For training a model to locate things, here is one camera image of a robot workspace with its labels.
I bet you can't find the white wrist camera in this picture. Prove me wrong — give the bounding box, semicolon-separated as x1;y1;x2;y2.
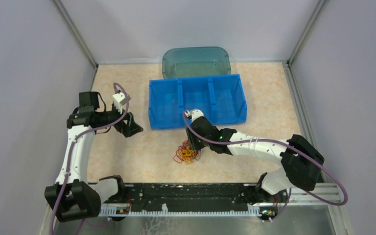
186;109;204;122
112;92;127;114

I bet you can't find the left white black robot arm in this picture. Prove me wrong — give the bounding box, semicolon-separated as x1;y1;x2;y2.
44;90;143;222

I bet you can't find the left aluminium frame post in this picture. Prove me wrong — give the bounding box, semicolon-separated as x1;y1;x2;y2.
52;0;98;70

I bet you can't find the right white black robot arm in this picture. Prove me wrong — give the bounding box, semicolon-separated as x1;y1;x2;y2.
184;116;324;202

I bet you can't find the right aluminium frame post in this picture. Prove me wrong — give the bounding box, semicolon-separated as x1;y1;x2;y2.
287;0;329;67

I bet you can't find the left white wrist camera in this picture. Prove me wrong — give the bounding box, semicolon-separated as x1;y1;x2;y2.
112;92;127;114

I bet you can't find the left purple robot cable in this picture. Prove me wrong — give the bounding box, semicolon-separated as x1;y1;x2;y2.
48;82;131;235

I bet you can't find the teal transparent plastic tub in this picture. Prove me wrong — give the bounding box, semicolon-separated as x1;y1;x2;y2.
162;46;232;79

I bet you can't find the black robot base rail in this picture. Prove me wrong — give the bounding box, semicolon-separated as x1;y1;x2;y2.
99;183;288;220

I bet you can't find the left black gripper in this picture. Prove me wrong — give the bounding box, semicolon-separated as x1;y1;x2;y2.
96;102;143;137

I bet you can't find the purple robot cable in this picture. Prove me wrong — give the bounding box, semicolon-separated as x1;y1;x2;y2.
183;110;349;222
48;82;131;235

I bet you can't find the yellow cable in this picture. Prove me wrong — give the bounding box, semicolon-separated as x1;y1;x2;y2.
179;145;197;163

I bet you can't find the blue three-compartment plastic bin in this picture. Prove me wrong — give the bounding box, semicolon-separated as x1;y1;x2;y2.
148;74;247;130

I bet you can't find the aluminium frame post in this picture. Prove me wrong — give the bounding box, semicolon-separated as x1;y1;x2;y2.
52;0;98;70
287;0;329;67

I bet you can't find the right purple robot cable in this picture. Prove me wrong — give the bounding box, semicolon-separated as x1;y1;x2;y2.
183;110;349;222

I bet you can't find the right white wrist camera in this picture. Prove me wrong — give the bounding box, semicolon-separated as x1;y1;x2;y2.
186;109;204;122

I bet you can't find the red cable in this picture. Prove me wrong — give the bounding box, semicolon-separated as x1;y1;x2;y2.
173;140;197;165

